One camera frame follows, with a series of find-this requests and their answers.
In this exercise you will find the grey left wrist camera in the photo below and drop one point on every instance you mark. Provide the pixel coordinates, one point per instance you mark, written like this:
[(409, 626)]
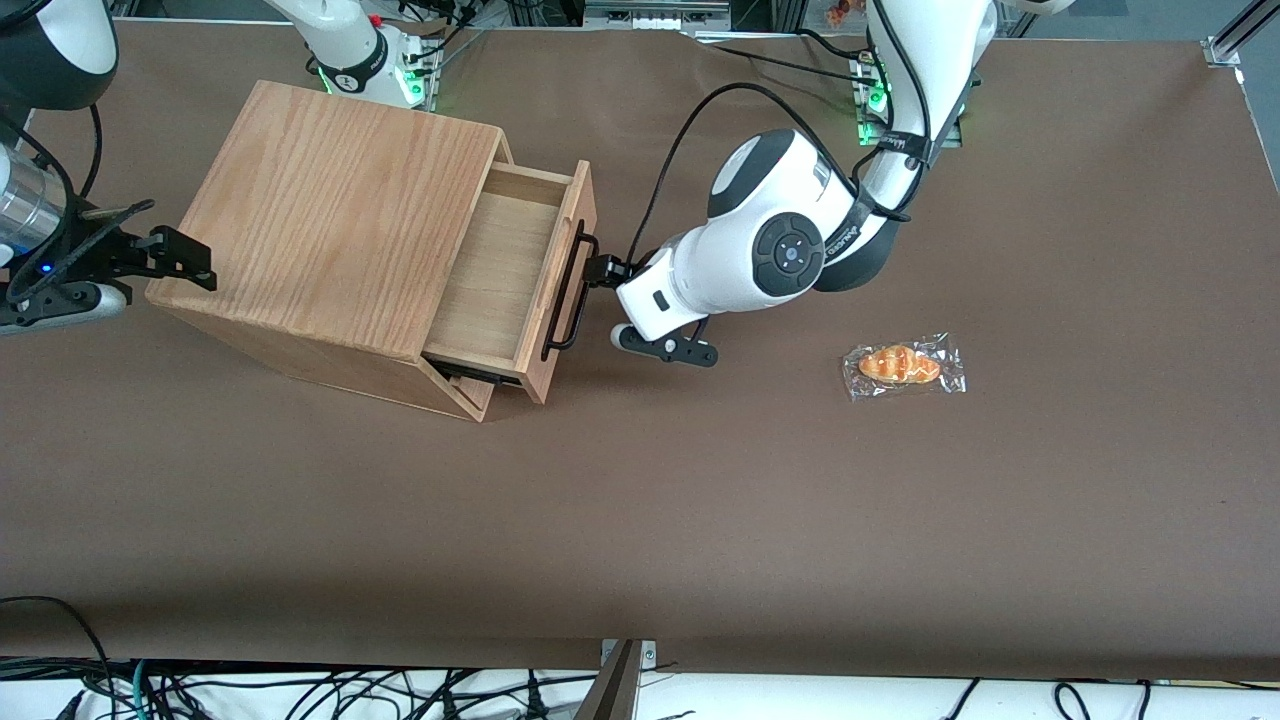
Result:
[(690, 352)]

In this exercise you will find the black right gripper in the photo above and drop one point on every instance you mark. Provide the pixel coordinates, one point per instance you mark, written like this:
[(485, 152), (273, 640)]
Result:
[(92, 252)]

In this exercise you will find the wooden drawer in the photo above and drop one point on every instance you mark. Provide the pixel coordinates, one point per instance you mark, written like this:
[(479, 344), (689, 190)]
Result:
[(495, 280)]

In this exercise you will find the metal table edge bracket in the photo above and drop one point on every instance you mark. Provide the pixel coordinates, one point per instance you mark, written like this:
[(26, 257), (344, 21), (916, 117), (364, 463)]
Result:
[(615, 690)]

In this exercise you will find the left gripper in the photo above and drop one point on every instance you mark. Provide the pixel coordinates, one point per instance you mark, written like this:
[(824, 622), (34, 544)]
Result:
[(612, 269)]

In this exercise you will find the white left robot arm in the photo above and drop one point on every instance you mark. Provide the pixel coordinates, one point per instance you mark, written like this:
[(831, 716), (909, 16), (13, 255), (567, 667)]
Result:
[(790, 255)]

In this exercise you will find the bread roll in clear wrapper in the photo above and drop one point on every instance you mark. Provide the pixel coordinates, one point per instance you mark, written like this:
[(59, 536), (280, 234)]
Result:
[(900, 365)]

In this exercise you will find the metal base plate left arm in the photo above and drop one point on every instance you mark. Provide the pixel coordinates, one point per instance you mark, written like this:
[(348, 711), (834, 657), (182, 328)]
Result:
[(866, 120)]

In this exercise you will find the grey equipment box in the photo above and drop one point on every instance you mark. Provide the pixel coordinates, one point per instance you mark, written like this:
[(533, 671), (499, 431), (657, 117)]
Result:
[(650, 15)]

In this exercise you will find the aluminium frame profile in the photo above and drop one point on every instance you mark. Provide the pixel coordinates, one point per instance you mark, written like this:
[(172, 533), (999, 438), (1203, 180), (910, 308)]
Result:
[(1240, 30)]

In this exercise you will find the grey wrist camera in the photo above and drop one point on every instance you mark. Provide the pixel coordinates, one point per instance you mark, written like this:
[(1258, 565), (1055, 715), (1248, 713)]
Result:
[(690, 352), (70, 305)]

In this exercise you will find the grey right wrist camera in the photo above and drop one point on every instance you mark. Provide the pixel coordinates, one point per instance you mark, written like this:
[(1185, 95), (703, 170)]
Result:
[(70, 305)]

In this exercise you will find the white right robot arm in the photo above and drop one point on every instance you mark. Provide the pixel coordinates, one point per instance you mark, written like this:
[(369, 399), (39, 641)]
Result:
[(60, 50)]

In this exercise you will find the wooden drawer cabinet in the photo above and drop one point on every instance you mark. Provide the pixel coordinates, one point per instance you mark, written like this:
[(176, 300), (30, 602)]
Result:
[(320, 220)]

